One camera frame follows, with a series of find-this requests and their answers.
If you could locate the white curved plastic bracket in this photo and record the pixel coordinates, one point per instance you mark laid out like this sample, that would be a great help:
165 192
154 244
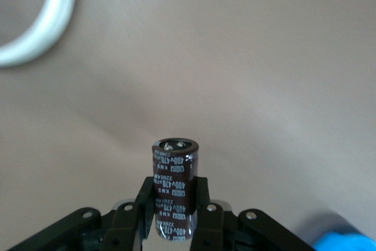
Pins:
58 7

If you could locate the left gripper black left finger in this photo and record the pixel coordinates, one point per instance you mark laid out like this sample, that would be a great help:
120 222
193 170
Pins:
123 227

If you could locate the black terminal block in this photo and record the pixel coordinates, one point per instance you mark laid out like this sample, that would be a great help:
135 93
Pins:
173 174

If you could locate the brown table mat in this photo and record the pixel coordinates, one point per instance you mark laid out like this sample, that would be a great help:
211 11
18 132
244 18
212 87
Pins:
235 57

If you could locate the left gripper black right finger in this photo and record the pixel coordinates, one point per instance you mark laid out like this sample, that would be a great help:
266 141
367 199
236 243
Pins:
211 227

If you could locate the blue plastic tray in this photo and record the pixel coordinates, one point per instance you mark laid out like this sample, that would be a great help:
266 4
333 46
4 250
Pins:
346 243

